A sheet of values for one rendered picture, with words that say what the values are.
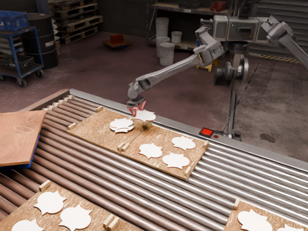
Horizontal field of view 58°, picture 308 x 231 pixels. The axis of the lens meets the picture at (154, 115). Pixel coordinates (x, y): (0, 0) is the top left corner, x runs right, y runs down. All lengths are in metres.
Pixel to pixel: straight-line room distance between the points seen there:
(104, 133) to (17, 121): 0.52
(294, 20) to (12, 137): 5.34
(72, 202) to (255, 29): 1.59
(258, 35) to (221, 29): 0.26
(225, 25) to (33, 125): 1.41
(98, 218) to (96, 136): 0.61
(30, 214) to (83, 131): 0.65
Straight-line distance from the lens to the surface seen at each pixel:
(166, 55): 5.29
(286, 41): 1.66
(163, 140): 1.69
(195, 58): 1.54
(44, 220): 1.35
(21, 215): 1.41
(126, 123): 1.81
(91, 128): 1.83
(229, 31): 2.09
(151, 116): 1.70
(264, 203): 1.47
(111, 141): 1.70
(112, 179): 1.48
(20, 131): 1.74
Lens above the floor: 1.94
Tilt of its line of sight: 31 degrees down
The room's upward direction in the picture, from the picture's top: 1 degrees clockwise
